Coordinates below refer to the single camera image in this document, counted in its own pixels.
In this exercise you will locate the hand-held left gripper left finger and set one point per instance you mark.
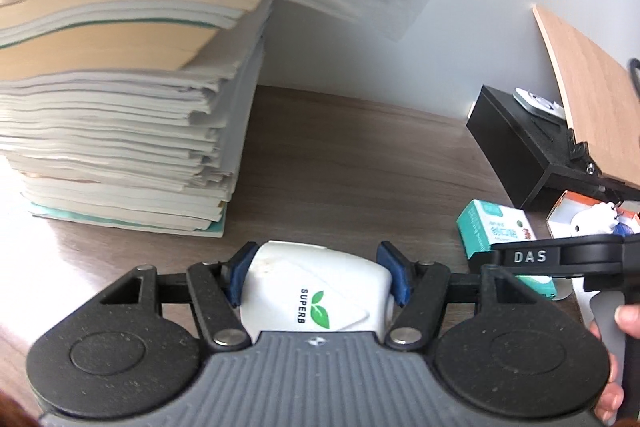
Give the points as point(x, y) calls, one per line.
point(239, 274)

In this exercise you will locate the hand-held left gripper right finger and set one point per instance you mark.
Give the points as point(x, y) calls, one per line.
point(398, 279)

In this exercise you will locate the blue plastic box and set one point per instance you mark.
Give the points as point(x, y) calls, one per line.
point(629, 224)

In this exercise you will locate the orange white cardboard box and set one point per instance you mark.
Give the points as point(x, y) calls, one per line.
point(562, 212)

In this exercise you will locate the white plug-in vaporizer green logo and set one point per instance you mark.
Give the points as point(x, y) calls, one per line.
point(310, 277)

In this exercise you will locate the person's right hand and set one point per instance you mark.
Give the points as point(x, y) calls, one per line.
point(629, 321)

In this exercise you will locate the teal white bandage box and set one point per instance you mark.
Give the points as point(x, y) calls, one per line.
point(485, 222)

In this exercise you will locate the black desk riser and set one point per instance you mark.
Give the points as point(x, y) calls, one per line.
point(510, 142)

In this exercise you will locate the small white device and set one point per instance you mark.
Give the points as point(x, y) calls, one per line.
point(540, 103)

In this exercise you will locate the wooden book stand board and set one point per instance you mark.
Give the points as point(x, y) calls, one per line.
point(590, 87)

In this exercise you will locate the stack of books and papers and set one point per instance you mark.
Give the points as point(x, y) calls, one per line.
point(110, 107)

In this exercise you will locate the black metal bracket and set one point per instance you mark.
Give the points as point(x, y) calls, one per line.
point(580, 149)

